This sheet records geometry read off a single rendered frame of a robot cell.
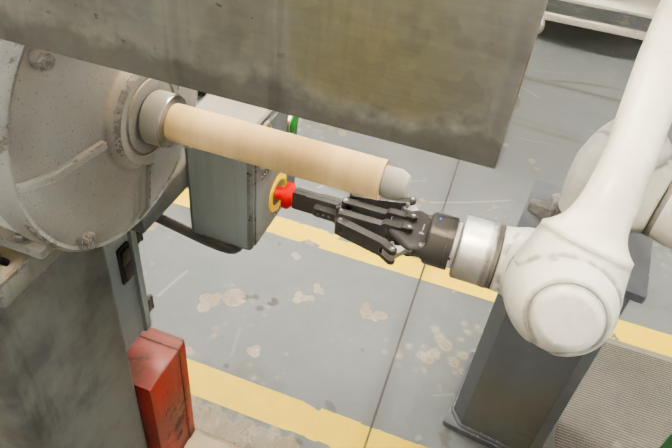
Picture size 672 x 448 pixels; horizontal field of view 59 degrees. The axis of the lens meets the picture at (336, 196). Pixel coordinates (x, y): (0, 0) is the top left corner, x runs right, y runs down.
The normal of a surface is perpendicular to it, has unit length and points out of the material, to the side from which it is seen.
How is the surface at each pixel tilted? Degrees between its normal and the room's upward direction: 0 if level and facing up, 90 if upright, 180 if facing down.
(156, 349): 0
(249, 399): 0
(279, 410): 0
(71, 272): 90
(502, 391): 90
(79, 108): 86
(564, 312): 68
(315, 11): 90
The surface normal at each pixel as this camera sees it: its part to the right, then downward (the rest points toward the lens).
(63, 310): 0.94, 0.27
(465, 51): -0.33, 0.57
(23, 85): 0.72, 0.24
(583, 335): -0.32, 0.15
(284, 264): 0.09, -0.78
